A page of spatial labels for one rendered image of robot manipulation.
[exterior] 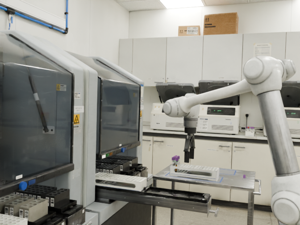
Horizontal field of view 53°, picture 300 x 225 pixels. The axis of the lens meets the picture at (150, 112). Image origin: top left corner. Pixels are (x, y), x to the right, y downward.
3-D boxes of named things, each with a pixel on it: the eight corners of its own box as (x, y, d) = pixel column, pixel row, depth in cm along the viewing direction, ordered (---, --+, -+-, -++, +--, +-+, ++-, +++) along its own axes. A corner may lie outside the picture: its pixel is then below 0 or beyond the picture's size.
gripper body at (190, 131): (194, 127, 184) (194, 143, 184) (197, 127, 192) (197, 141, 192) (182, 127, 186) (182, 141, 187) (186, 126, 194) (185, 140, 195)
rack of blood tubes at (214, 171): (169, 175, 189) (169, 165, 189) (173, 172, 199) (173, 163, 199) (216, 181, 179) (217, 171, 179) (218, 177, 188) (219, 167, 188)
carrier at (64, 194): (65, 201, 136) (66, 188, 136) (69, 202, 135) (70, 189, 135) (49, 210, 125) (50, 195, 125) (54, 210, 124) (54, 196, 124)
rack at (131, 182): (90, 187, 165) (90, 176, 165) (98, 182, 175) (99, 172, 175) (140, 193, 156) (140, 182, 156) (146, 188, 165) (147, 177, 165)
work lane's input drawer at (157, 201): (82, 199, 165) (82, 183, 165) (94, 192, 178) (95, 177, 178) (216, 219, 142) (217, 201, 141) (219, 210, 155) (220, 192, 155)
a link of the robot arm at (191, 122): (199, 118, 191) (198, 127, 192) (185, 117, 195) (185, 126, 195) (196, 118, 183) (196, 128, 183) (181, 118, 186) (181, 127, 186)
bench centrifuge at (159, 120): (149, 130, 402) (150, 81, 400) (163, 126, 460) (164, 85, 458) (189, 132, 383) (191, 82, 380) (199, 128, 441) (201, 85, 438)
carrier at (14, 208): (30, 210, 124) (30, 196, 124) (34, 211, 123) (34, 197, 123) (9, 221, 113) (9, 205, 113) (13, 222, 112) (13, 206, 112)
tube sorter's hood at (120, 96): (22, 152, 176) (24, 44, 174) (78, 140, 234) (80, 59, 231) (101, 160, 160) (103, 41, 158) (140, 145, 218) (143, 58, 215)
